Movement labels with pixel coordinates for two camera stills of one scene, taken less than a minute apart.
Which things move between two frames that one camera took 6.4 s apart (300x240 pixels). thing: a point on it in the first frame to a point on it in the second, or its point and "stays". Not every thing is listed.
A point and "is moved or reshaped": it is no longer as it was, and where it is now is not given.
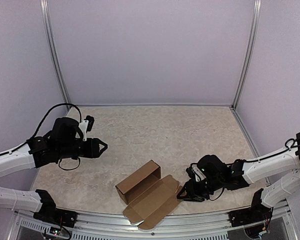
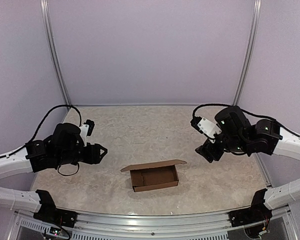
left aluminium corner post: [45, 13] stays
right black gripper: [192, 190] to [209, 152]
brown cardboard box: [149, 198] is moved or reshaped
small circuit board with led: [56, 231] stays
